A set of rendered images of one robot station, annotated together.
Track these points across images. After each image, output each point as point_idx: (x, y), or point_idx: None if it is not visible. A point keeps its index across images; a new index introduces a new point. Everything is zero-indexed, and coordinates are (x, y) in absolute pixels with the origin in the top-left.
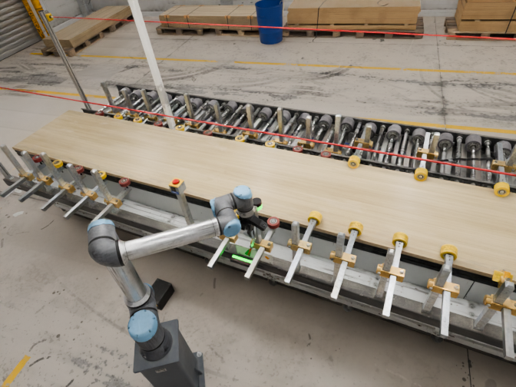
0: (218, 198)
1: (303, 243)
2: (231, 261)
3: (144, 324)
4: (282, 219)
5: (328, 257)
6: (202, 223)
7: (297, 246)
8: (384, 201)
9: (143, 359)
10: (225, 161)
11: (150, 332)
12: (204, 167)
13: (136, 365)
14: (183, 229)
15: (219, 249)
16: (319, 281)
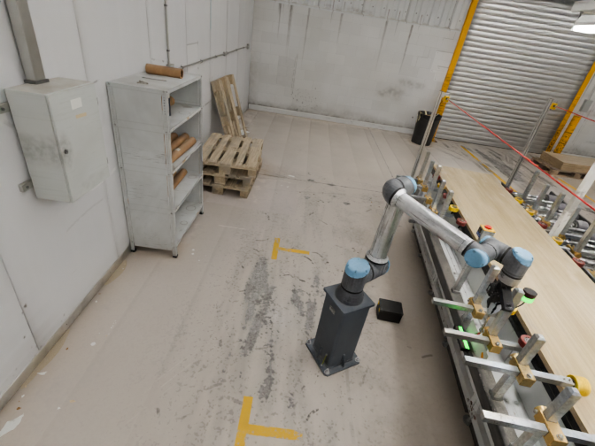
0: (496, 239)
1: (528, 370)
2: (453, 327)
3: (359, 266)
4: (541, 351)
5: (544, 445)
6: (459, 232)
7: (518, 364)
8: None
9: (334, 290)
10: (559, 283)
11: (354, 272)
12: (532, 268)
13: (328, 288)
14: (444, 221)
15: (456, 303)
16: (498, 426)
